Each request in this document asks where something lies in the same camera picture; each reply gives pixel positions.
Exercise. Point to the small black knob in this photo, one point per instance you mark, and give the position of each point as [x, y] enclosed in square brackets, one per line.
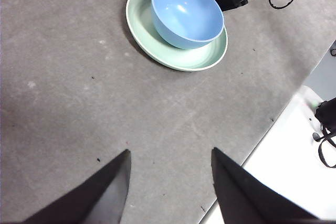
[316, 137]

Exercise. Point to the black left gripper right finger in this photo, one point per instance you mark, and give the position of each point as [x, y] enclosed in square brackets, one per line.
[241, 197]

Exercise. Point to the pale green round plate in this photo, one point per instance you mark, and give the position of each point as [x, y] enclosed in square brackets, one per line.
[183, 58]

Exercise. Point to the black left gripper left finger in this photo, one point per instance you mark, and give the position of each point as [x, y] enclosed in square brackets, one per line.
[99, 197]

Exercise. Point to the blue ribbed bowl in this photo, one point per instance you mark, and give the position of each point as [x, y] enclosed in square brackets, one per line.
[186, 11]

